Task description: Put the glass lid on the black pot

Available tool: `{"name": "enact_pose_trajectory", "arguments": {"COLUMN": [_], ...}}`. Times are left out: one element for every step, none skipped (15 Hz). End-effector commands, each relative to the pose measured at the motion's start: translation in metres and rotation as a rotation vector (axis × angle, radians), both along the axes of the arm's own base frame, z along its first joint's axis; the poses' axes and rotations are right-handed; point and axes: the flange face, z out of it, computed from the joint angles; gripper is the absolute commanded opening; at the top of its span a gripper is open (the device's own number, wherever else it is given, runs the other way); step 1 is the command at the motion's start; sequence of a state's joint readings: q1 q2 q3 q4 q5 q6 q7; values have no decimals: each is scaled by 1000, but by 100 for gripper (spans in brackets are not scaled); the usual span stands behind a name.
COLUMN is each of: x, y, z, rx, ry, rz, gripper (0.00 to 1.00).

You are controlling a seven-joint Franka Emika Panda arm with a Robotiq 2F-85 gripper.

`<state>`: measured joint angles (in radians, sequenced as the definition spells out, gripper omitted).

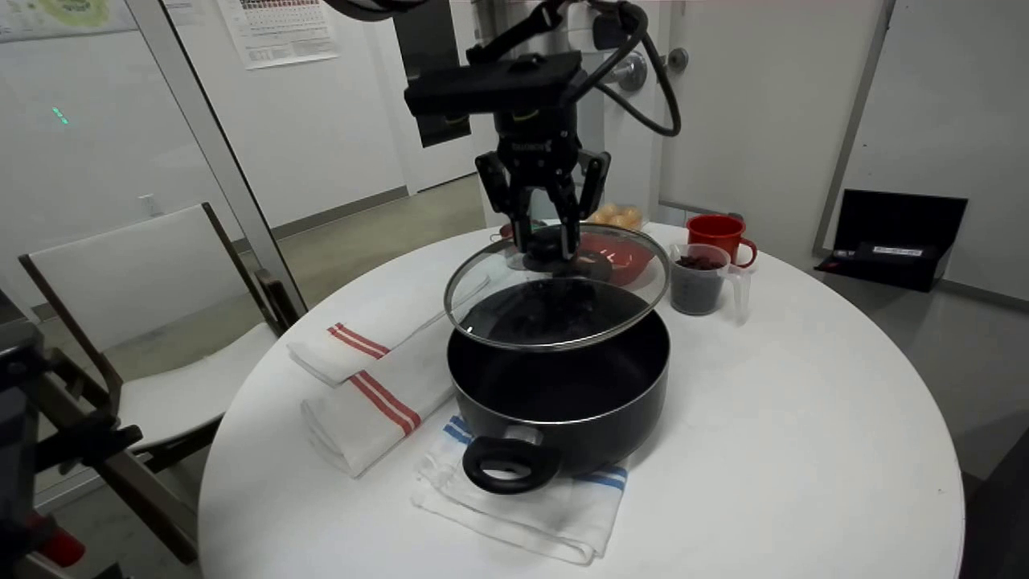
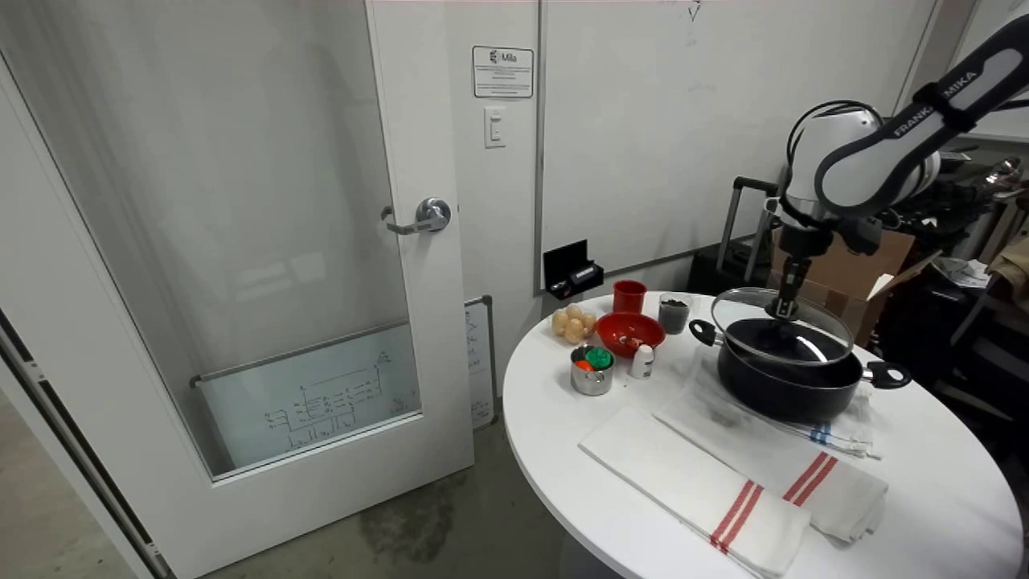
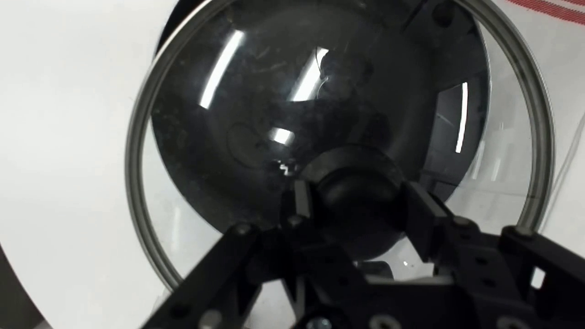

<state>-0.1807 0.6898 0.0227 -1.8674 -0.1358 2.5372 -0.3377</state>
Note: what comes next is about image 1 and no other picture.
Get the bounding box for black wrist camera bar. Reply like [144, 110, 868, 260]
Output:
[402, 51, 589, 118]

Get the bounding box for white chair with dark frame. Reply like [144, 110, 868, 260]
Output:
[17, 199, 301, 567]

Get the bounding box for black laptop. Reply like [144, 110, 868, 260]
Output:
[816, 187, 971, 292]

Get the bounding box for red mug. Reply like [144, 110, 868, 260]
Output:
[684, 208, 763, 269]

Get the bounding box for round glass pot lid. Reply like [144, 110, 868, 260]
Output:
[440, 222, 676, 355]

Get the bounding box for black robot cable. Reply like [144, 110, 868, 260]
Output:
[555, 0, 684, 142]

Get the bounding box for white paper wall poster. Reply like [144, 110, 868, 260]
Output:
[217, 0, 340, 72]

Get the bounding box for silver door lever handle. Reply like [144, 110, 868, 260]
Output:
[604, 48, 651, 95]

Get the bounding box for clear cup with dark contents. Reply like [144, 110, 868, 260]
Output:
[668, 242, 759, 326]

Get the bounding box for dark round door knob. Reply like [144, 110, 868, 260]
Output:
[660, 46, 692, 83]

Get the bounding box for pale yellow food pieces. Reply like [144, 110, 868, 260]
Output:
[585, 202, 650, 234]

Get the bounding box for green printed wall poster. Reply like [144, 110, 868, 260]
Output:
[0, 0, 124, 46]

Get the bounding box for black wall panel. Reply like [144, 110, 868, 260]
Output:
[385, 0, 476, 149]

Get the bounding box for black two-handled pot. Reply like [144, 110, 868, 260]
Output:
[443, 281, 676, 499]

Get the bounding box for white towel with blue stripes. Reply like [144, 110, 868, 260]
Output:
[410, 410, 633, 570]

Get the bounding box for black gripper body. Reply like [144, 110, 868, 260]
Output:
[490, 102, 589, 196]

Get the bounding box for black camera stand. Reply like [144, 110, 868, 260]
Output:
[0, 287, 206, 579]

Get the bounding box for red bowl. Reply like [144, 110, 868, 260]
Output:
[564, 224, 662, 289]

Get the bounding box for white towel with red stripes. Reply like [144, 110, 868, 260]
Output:
[284, 281, 459, 390]
[301, 342, 459, 478]

